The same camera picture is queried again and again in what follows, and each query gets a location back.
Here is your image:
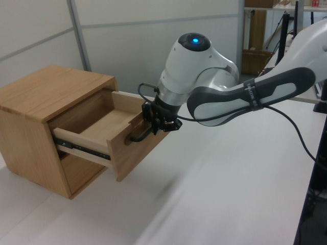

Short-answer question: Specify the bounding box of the wooden drawer with handle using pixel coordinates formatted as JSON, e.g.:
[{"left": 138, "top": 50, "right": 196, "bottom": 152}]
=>
[{"left": 52, "top": 90, "right": 171, "bottom": 182}]

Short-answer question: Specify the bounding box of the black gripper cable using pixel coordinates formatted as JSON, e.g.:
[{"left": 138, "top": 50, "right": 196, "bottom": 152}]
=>
[{"left": 137, "top": 82, "right": 319, "bottom": 162}]

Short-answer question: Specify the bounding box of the black cable strap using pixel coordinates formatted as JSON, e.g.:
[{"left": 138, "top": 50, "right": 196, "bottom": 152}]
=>
[{"left": 243, "top": 78, "right": 264, "bottom": 112}]

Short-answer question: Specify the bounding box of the grey partition post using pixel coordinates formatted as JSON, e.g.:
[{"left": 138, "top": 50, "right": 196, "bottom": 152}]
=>
[
  {"left": 236, "top": 0, "right": 247, "bottom": 75},
  {"left": 66, "top": 0, "right": 92, "bottom": 72}
]

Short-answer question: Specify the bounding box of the wooden shelf unit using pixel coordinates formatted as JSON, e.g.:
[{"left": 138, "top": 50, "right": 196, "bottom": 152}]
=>
[{"left": 244, "top": 0, "right": 327, "bottom": 51}]

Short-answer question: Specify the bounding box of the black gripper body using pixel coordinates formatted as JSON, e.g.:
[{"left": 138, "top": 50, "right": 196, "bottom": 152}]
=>
[{"left": 152, "top": 97, "right": 180, "bottom": 121}]

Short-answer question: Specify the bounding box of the black metal drawer handle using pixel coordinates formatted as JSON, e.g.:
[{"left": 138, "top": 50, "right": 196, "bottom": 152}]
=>
[{"left": 129, "top": 121, "right": 154, "bottom": 142}]

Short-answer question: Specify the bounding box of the brown cardboard box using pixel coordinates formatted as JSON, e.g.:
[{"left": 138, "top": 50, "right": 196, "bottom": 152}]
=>
[{"left": 241, "top": 49, "right": 274, "bottom": 76}]

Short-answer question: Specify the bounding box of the black stand base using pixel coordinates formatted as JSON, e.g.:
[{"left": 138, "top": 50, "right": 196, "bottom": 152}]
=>
[{"left": 313, "top": 81, "right": 327, "bottom": 114}]

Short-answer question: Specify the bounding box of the wooden two-drawer cabinet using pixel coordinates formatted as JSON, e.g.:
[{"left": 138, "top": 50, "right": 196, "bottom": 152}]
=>
[{"left": 0, "top": 64, "right": 120, "bottom": 200}]

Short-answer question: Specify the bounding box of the black panel edge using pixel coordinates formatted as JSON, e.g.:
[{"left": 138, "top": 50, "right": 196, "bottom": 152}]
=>
[{"left": 293, "top": 141, "right": 327, "bottom": 245}]

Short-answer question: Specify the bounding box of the black drawer slide rail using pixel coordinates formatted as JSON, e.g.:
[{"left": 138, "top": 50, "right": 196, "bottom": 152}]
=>
[{"left": 53, "top": 136, "right": 111, "bottom": 161}]

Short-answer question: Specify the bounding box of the black monitor stand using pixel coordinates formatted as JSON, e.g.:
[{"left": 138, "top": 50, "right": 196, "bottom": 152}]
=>
[{"left": 275, "top": 12, "right": 291, "bottom": 65}]

